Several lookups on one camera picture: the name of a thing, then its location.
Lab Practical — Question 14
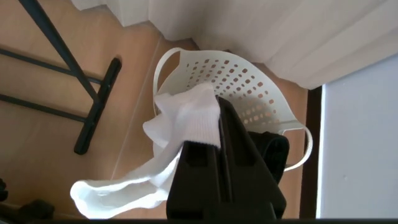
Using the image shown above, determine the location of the white printed t-shirt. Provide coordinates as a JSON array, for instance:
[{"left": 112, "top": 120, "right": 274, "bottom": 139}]
[{"left": 70, "top": 82, "right": 222, "bottom": 220}]

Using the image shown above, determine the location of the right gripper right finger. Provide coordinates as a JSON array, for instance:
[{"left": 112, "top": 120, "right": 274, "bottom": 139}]
[{"left": 217, "top": 96, "right": 287, "bottom": 220}]

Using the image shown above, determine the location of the black garment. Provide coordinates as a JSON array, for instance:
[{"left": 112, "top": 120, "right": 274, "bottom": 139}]
[{"left": 248, "top": 130, "right": 290, "bottom": 184}]

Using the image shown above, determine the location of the white laundry basket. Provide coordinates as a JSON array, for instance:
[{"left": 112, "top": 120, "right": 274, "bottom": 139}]
[{"left": 152, "top": 47, "right": 313, "bottom": 172}]

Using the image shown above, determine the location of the black clothes rack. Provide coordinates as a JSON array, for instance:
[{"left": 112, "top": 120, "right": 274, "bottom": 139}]
[{"left": 0, "top": 0, "right": 123, "bottom": 156}]

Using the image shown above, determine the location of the beige curtain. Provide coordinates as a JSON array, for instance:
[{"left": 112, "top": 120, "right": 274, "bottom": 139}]
[{"left": 70, "top": 0, "right": 398, "bottom": 90}]

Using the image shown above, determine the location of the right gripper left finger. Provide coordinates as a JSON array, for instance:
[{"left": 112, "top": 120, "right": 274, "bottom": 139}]
[{"left": 166, "top": 140, "right": 233, "bottom": 220}]

